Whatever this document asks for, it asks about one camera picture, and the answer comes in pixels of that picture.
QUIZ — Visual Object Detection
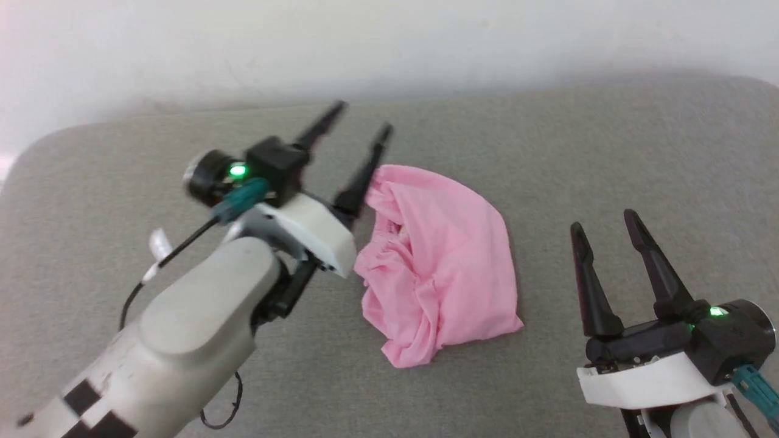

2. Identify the right teal plug black cable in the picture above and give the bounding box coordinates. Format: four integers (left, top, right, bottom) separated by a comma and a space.
730, 364, 779, 415

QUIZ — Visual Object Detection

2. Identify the pink garment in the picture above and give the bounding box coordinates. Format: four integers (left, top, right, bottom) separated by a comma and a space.
353, 164, 524, 369

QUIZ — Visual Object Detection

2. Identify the white cable tag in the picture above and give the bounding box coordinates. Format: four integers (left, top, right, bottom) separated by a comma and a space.
142, 229, 173, 284

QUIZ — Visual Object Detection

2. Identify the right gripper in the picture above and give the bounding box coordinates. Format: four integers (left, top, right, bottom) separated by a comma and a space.
570, 209, 777, 409

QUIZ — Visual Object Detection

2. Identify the left teal plug black cable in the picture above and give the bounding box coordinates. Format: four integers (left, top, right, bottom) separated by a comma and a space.
119, 178, 268, 429

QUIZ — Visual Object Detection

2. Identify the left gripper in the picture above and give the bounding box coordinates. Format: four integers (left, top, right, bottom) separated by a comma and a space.
184, 100, 394, 323

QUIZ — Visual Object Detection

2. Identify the teal plug black cable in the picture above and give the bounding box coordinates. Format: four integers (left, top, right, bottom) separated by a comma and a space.
119, 178, 268, 429
730, 364, 779, 415

